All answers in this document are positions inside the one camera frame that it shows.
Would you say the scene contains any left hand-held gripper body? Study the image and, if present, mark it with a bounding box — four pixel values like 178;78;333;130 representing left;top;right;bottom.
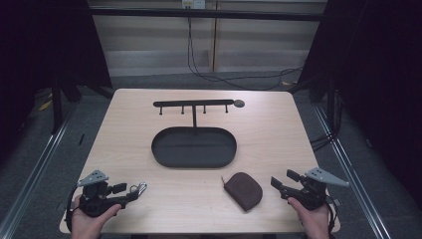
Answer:
77;169;130;218

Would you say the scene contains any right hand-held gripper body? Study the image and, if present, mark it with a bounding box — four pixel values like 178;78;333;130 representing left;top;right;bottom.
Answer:
280;167;350;211

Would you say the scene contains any silver carabiner key ring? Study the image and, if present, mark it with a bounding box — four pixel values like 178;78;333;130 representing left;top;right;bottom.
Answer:
129;180;148;198

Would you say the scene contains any brown zip pouch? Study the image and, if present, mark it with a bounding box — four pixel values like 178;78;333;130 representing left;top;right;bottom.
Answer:
220;171;264;213

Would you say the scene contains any black key rack with tray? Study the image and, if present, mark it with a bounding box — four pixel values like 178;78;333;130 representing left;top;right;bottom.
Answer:
150;99;246;169

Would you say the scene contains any person's right hand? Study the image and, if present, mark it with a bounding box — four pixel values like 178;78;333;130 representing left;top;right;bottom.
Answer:
287;197;333;239

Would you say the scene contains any person's left hand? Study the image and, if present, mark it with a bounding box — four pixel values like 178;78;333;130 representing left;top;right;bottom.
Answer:
70;194;122;239

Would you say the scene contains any black metal stand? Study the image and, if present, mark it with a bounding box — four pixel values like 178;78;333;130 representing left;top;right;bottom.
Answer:
50;78;65;135

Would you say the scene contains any yellow floor tape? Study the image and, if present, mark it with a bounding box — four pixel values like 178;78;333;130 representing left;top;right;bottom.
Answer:
38;99;54;113

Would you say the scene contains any black curtain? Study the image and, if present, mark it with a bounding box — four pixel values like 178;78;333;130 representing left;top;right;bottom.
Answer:
297;0;422;207
0;0;113;163

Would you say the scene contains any black horizontal beam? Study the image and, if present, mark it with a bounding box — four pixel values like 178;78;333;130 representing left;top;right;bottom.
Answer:
89;7;328;23

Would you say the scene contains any white power outlet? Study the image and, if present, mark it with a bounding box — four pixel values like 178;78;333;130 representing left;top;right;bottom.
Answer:
181;0;207;10

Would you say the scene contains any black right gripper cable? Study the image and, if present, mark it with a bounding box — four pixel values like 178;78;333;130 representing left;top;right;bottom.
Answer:
324;194;340;239

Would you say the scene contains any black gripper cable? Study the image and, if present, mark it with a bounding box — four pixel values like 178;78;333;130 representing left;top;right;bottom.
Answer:
324;194;340;239
65;184;85;234

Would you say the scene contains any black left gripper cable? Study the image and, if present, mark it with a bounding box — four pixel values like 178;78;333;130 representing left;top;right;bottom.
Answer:
65;184;85;234

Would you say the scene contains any metal floor rail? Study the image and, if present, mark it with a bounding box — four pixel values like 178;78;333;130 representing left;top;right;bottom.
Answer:
0;106;78;239
312;104;395;239

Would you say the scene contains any black floor cable bundle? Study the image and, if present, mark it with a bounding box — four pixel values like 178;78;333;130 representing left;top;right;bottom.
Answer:
309;131;336;153

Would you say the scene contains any black wall cable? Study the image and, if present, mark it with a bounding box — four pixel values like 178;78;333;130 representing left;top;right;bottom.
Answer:
186;16;304;92

